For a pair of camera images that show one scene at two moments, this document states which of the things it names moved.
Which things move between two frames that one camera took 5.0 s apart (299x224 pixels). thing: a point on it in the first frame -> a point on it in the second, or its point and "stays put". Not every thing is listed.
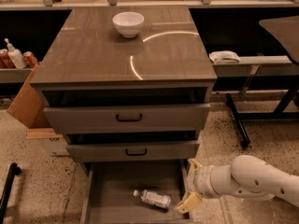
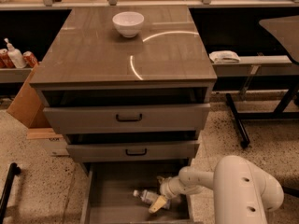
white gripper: (202, 181) -> (168, 188)
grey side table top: (287, 30) stays put
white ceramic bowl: (128, 22) stays put
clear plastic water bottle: (159, 200) stays put
